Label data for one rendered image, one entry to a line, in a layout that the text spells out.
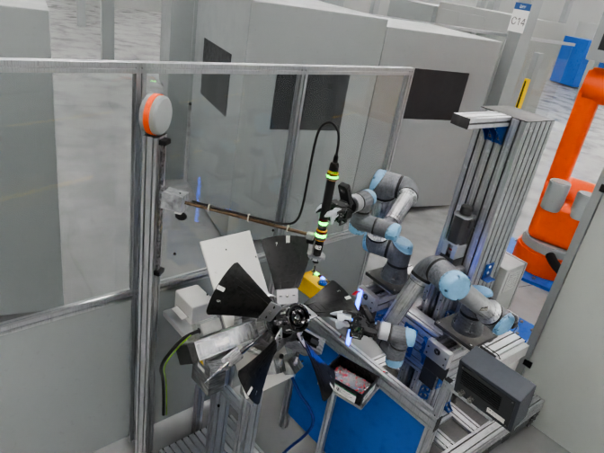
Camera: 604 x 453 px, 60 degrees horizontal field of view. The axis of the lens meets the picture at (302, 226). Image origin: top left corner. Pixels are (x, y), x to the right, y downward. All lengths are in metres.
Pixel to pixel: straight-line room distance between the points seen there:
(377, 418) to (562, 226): 3.58
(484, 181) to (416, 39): 3.42
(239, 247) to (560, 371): 2.28
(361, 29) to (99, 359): 3.47
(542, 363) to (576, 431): 0.45
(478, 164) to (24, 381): 2.30
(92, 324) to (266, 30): 2.80
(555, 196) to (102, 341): 4.37
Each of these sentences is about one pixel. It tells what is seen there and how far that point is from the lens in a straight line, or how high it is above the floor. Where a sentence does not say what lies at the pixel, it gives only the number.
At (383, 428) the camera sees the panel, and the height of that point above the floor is 0.58.
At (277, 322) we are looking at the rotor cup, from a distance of 2.15.
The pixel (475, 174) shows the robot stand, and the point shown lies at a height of 1.71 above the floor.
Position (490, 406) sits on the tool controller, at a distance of 2.21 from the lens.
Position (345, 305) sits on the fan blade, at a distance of 2.34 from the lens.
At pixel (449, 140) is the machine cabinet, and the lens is 6.61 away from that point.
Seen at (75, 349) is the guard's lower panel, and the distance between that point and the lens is 2.66.
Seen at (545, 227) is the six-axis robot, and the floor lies 0.54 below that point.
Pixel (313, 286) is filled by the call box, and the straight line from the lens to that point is 2.65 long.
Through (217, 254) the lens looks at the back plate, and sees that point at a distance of 2.30.
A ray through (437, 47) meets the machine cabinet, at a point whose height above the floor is 1.96.
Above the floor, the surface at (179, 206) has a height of 1.54.
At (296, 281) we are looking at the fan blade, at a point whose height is 1.31.
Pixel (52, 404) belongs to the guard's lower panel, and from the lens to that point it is 2.82.
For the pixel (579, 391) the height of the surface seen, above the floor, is 0.43.
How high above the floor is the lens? 2.46
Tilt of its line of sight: 26 degrees down
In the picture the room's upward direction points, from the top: 10 degrees clockwise
